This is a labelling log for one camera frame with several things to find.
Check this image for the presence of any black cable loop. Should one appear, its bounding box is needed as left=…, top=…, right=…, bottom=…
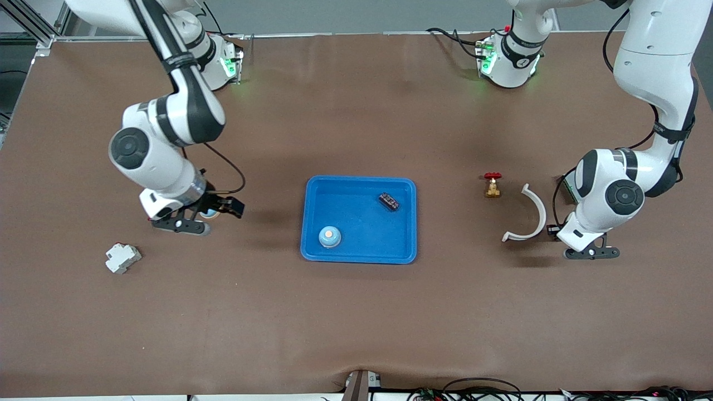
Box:
left=443, top=378, right=524, bottom=401

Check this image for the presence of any grey mount bracket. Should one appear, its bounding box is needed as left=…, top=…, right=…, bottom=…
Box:
left=341, top=369, right=383, bottom=401

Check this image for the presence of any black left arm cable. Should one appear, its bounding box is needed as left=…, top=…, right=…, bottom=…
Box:
left=551, top=8, right=697, bottom=230

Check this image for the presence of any aluminium frame profile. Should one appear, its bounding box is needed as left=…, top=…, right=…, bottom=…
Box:
left=0, top=0, right=73, bottom=51

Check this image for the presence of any blue plastic tray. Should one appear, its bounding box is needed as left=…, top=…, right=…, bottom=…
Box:
left=300, top=175, right=418, bottom=265

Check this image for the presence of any white circuit breaker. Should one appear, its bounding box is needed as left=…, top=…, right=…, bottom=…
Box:
left=105, top=243, right=143, bottom=275

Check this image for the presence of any black base cable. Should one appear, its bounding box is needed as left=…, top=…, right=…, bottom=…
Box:
left=426, top=27, right=486, bottom=61

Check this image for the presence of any grey metal box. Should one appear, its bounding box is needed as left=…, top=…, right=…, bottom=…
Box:
left=559, top=173, right=580, bottom=204

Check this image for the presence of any black cable bundle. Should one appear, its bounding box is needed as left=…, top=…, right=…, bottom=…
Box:
left=557, top=385, right=713, bottom=401

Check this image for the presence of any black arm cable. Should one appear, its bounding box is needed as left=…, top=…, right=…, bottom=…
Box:
left=129, top=0, right=247, bottom=197
left=551, top=8, right=697, bottom=230

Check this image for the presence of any white curved plastic clip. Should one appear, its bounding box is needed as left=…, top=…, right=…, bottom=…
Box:
left=501, top=184, right=548, bottom=243

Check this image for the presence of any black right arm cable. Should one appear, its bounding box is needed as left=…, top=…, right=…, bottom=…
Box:
left=129, top=0, right=247, bottom=197

